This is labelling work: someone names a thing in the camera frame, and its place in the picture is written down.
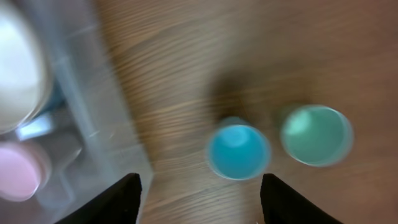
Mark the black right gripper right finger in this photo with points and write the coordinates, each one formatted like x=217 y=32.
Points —
x=281 y=204

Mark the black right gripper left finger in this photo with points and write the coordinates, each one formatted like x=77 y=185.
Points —
x=119 y=204

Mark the pink small cup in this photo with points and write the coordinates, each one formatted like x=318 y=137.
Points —
x=25 y=169

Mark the cream bowl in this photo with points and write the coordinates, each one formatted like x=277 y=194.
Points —
x=26 y=81

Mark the clear plastic storage container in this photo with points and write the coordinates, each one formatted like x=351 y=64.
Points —
x=94 y=143

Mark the white label in container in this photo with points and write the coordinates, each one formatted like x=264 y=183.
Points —
x=39 y=126

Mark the light blue small cup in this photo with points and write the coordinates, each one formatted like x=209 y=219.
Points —
x=237 y=150

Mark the mint green small cup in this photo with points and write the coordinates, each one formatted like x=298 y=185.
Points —
x=315 y=135

